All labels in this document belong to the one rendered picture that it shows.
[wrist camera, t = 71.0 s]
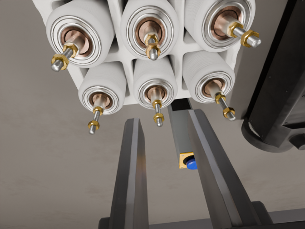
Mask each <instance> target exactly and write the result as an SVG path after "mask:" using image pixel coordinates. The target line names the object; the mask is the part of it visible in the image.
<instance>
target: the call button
mask: <svg viewBox="0 0 305 229"><path fill-rule="evenodd" d="M186 165H187V168H188V169H197V165H196V161H195V158H194V157H193V158H190V159H188V161H187V163H186Z"/></svg>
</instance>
